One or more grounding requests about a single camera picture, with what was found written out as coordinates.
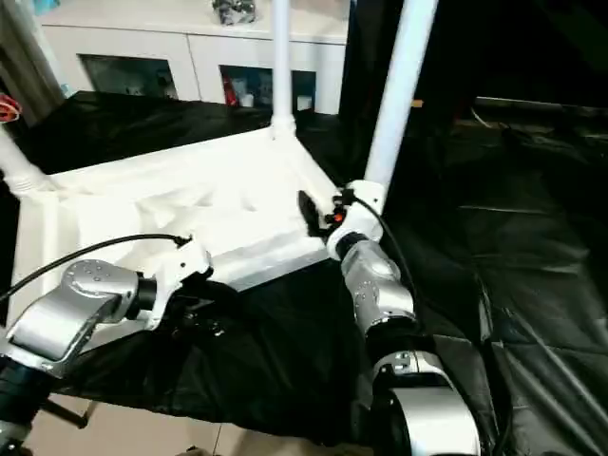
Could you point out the white plastic table top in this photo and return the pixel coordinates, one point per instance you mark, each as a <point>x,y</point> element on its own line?
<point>171,209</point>

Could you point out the white plastic table leg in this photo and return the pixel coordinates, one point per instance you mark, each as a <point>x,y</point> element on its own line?
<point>21,166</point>
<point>282,66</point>
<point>399,95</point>

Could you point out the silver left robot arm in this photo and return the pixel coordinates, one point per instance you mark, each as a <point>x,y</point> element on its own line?
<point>66,309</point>

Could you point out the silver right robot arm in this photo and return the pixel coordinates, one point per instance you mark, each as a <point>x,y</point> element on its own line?
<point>380,285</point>

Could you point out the black plastic mat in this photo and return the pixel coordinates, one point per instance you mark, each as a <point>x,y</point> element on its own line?
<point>313,361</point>

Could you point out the small red bottle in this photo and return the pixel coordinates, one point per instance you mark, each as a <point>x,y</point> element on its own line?
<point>231,93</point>

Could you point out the small tan tag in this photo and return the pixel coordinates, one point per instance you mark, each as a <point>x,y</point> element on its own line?
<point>417,103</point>

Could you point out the white cabinet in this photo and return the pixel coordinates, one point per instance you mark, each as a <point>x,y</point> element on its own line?
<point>190,43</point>

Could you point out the grey crumpled bundle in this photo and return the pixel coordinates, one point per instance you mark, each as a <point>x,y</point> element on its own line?
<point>236,9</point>

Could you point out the black metal stand frame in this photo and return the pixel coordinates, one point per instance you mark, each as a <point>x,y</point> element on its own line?
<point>66,413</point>

